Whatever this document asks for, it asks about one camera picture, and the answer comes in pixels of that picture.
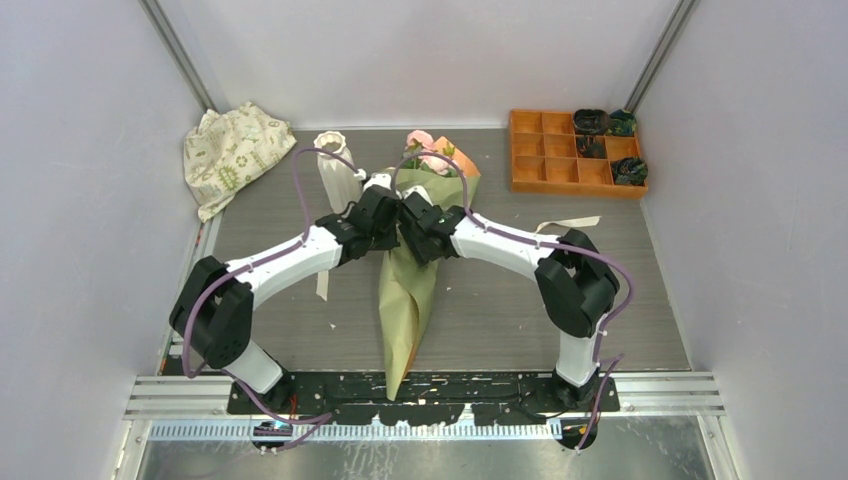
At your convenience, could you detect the cream ribbon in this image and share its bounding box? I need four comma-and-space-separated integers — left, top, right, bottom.
316, 216, 601, 301

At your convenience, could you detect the green pink flower bouquet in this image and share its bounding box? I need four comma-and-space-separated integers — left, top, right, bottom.
378, 130, 481, 401

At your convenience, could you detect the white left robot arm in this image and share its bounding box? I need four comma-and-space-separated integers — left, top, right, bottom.
169, 184, 401, 413

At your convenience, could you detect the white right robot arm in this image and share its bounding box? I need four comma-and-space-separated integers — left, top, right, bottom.
398, 187, 620, 411

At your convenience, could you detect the white ribbed vase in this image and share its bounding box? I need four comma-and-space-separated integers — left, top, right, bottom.
313, 131, 362, 214

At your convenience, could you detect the cream printed cloth bag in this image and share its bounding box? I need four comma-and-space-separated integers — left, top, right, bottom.
183, 102, 297, 223

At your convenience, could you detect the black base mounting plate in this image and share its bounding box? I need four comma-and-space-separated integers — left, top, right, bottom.
262, 371, 600, 426

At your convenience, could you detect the dark rolled fabric middle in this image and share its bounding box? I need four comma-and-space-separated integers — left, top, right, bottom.
576, 135, 608, 159

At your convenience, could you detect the dark rolled fabric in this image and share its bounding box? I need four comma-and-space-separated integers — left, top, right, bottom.
576, 135, 608, 159
572, 109, 610, 135

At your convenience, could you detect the orange compartment tray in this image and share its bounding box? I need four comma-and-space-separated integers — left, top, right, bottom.
508, 109, 649, 199

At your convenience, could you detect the dark rolled fabric top left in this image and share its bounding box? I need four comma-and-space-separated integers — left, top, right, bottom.
572, 109, 610, 135

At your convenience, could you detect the green rolled fabric bottom right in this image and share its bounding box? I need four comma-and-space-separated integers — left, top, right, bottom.
610, 156, 649, 186

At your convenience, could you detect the blue green rolled fabric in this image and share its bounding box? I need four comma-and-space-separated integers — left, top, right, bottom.
606, 109, 637, 137

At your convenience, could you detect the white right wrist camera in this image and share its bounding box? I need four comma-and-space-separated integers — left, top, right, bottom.
402, 185, 433, 205

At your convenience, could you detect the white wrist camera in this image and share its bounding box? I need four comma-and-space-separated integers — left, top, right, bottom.
363, 172, 397, 197
402, 185, 433, 205

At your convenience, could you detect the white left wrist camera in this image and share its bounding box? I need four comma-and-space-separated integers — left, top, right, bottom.
363, 172, 397, 197

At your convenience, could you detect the aluminium front rail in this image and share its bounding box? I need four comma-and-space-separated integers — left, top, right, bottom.
124, 372, 726, 450

